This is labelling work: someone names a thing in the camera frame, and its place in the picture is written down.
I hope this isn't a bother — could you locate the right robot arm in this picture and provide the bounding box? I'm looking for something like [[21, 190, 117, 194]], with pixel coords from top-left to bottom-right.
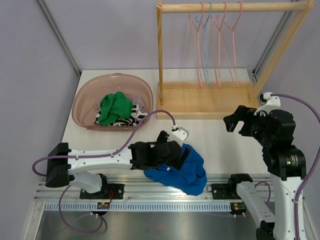
[[210, 105, 307, 240]]

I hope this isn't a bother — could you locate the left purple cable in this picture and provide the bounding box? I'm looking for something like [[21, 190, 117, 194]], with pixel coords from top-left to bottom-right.
[[32, 109, 179, 235]]

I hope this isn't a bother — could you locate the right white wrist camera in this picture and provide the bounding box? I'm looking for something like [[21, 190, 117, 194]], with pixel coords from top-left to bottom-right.
[[254, 92, 281, 116]]

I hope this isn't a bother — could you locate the black white striped tank top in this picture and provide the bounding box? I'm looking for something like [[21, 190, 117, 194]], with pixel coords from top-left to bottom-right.
[[94, 105, 147, 127]]

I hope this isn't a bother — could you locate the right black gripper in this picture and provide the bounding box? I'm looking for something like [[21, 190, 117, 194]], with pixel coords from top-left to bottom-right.
[[223, 105, 274, 148]]

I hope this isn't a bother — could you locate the corner aluminium post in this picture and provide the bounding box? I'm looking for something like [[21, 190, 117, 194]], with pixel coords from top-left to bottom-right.
[[36, 0, 82, 77], [252, 11, 295, 79]]

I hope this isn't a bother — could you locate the green tank top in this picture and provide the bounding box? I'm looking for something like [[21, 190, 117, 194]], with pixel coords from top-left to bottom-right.
[[98, 91, 133, 126]]

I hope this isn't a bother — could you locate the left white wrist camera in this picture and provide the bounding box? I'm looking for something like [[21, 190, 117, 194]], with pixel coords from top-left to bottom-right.
[[167, 124, 189, 147]]

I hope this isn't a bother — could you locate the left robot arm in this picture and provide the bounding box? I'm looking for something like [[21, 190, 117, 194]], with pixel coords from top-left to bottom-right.
[[45, 127, 189, 199]]

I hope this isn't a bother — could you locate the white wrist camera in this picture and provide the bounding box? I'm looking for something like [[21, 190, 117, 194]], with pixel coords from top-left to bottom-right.
[[167, 124, 189, 147], [254, 92, 281, 116]]

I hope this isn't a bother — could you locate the pink tank top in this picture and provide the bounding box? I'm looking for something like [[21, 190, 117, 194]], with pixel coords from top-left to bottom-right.
[[96, 92, 146, 112]]

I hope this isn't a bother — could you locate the blue tank top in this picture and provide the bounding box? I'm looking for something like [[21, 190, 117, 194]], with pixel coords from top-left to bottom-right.
[[143, 144, 207, 196]]

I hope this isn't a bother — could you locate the left corner aluminium post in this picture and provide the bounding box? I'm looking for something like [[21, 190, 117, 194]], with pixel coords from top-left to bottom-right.
[[36, 0, 82, 77]]

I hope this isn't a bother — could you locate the pink plastic basin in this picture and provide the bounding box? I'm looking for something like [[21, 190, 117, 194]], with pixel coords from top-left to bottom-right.
[[71, 73, 154, 131]]

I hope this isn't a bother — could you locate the right corner aluminium post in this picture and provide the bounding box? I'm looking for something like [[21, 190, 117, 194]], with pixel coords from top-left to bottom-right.
[[252, 11, 295, 79]]

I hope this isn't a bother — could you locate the aluminium rail frame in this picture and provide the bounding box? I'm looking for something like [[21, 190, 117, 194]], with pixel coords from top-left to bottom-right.
[[33, 174, 275, 202]]

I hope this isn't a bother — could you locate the pink hanger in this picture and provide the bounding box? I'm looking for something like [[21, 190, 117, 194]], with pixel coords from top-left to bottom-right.
[[188, 2, 205, 89], [218, 1, 243, 88], [211, 2, 227, 88]]

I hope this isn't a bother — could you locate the light blue wire hanger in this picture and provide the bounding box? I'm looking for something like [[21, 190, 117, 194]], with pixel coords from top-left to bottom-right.
[[195, 2, 212, 87]]

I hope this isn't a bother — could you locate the wooden clothes rack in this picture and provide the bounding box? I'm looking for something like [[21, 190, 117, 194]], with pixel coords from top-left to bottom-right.
[[156, 0, 315, 120]]

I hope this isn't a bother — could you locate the white slotted cable duct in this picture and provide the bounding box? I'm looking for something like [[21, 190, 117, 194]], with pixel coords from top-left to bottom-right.
[[44, 201, 231, 212]]

